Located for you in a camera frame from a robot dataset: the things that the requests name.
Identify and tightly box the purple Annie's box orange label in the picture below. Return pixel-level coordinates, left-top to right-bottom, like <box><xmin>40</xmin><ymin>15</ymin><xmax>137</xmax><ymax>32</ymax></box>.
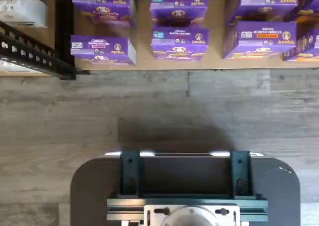
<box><xmin>222</xmin><ymin>20</ymin><xmax>298</xmax><ymax>60</ymax></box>

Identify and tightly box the black keyhole shelf post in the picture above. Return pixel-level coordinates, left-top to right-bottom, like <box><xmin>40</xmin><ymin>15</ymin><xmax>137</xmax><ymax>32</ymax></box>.
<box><xmin>0</xmin><ymin>21</ymin><xmax>91</xmax><ymax>81</ymax></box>

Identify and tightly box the black shelf side rail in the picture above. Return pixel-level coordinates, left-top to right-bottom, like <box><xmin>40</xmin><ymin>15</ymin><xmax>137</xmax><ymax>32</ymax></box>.
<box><xmin>54</xmin><ymin>0</ymin><xmax>75</xmax><ymax>67</ymax></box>

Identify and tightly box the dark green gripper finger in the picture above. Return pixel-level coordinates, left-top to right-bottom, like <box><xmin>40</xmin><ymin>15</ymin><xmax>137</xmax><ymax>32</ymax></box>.
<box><xmin>120</xmin><ymin>150</ymin><xmax>141</xmax><ymax>199</ymax></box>
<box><xmin>229</xmin><ymin>150</ymin><xmax>255</xmax><ymax>199</ymax></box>

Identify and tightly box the dark grey rounded base plate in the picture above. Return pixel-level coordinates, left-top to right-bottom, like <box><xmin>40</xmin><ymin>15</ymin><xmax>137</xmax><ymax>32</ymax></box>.
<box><xmin>70</xmin><ymin>157</ymin><xmax>301</xmax><ymax>226</ymax></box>

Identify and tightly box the white black patterned box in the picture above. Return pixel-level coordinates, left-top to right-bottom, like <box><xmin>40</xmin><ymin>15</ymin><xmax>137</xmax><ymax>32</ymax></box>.
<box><xmin>0</xmin><ymin>0</ymin><xmax>48</xmax><ymax>28</ymax></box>

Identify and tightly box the shiny silver bar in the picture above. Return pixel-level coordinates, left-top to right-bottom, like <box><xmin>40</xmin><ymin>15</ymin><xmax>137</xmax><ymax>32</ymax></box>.
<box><xmin>104</xmin><ymin>150</ymin><xmax>264</xmax><ymax>158</ymax></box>

